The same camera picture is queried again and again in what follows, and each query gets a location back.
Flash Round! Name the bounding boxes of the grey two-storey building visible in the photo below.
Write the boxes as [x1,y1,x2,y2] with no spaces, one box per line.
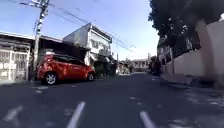
[62,22,114,77]

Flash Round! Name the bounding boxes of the grey asphalt road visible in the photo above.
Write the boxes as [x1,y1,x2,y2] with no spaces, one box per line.
[0,72,224,128]

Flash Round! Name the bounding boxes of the red car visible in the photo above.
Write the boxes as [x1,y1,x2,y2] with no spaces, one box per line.
[36,53,97,86]

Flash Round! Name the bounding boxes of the robot's own part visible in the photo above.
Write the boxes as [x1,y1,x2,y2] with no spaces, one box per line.
[139,110,157,128]
[66,101,87,128]

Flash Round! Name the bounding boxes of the raised kerb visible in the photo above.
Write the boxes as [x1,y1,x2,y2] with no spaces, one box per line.
[159,73,224,91]

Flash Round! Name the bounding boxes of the utility pole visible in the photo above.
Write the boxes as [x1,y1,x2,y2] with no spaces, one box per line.
[29,0,51,81]

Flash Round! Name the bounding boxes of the large dark tree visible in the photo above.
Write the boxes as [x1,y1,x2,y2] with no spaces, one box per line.
[148,0,224,51]

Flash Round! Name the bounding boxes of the building with white gate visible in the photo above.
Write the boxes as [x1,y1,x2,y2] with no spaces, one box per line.
[0,31,91,84]

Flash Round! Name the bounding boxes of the overhead wires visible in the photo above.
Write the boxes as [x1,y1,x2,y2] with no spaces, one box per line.
[6,0,141,54]

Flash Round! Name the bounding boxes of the pale concrete wall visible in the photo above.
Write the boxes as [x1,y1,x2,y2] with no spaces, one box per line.
[162,19,224,81]

